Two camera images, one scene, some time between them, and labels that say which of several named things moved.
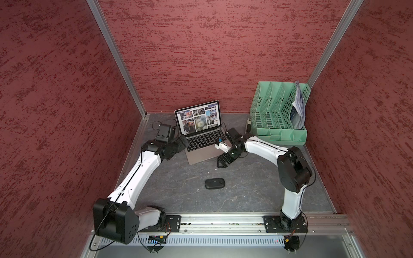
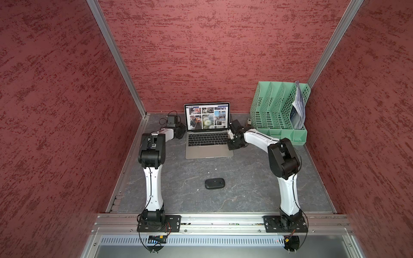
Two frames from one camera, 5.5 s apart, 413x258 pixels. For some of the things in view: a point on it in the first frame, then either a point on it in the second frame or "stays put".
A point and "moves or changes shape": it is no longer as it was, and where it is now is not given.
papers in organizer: x=298 y=111 stays put
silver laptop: x=200 y=124 moves or changes shape
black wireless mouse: x=214 y=183 stays put
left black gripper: x=180 y=145 to x=184 y=128
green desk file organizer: x=270 y=112 stays put
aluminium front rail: x=220 y=224 stays put
